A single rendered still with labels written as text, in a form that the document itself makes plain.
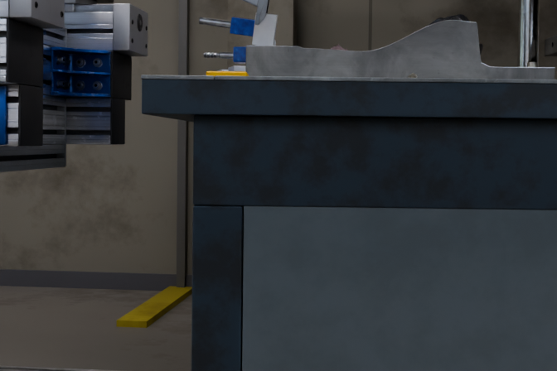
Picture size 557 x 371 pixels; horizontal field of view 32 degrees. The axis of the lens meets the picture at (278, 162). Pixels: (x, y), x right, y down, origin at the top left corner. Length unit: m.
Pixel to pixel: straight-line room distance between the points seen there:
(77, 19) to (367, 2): 2.79
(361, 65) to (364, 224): 0.64
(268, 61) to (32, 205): 3.37
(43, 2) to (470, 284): 0.76
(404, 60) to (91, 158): 3.29
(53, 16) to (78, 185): 3.32
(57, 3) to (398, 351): 0.78
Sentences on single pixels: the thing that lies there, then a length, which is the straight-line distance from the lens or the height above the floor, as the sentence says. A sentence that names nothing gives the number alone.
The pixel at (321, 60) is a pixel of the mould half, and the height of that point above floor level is 0.87.
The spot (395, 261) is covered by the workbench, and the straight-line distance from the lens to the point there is 0.97.
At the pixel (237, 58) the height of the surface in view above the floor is 0.88.
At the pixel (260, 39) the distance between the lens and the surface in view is 1.63.
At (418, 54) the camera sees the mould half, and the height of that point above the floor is 0.88.
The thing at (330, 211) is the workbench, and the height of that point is 0.67.
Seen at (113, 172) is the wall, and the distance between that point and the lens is 4.70.
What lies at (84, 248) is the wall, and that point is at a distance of 4.77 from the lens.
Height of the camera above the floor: 0.74
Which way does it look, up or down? 1 degrees down
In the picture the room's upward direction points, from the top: 1 degrees clockwise
